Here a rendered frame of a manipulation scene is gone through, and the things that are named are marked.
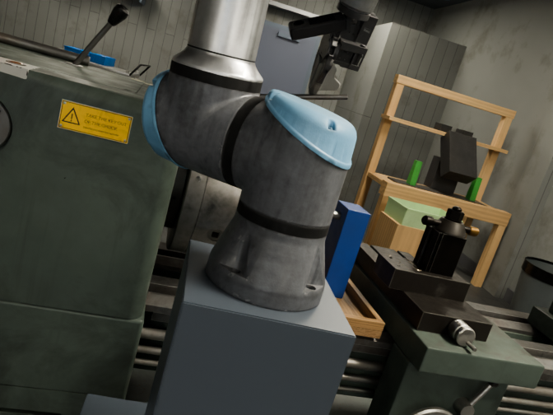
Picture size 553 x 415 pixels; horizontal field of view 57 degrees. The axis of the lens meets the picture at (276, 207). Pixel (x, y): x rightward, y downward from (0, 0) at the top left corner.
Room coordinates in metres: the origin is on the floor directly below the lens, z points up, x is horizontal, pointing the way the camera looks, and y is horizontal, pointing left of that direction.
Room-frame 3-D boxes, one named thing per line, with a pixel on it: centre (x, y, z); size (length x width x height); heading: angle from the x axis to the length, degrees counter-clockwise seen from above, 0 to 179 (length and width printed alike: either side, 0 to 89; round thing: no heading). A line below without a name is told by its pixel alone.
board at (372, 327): (1.20, -0.11, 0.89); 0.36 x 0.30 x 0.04; 16
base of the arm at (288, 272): (0.61, -0.01, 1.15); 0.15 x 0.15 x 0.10
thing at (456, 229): (1.20, -0.41, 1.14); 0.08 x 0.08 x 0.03
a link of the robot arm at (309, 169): (0.62, 0.00, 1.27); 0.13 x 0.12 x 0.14; 69
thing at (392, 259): (1.20, -0.38, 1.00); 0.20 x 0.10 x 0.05; 106
